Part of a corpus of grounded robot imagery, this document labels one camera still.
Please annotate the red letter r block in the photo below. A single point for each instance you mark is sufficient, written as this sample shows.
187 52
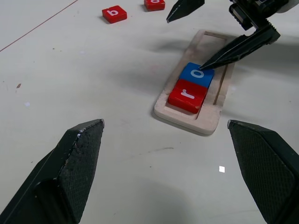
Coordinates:
178 98

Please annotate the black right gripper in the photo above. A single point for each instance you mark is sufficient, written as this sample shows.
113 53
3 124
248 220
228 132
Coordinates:
252 11

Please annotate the blue letter o block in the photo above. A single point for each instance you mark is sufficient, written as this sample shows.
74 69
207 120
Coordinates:
188 72

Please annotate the wooden letter tray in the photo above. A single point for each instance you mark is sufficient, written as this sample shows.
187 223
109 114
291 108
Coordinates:
205 121

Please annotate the red letter b block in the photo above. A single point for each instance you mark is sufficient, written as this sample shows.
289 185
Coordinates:
114 14

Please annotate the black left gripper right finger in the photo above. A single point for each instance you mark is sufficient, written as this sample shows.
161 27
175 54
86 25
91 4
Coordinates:
268 168

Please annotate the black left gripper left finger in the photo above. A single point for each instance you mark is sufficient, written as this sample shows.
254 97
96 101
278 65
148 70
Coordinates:
70 168

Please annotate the red letter o block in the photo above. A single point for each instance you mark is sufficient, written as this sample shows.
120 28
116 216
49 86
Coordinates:
154 5

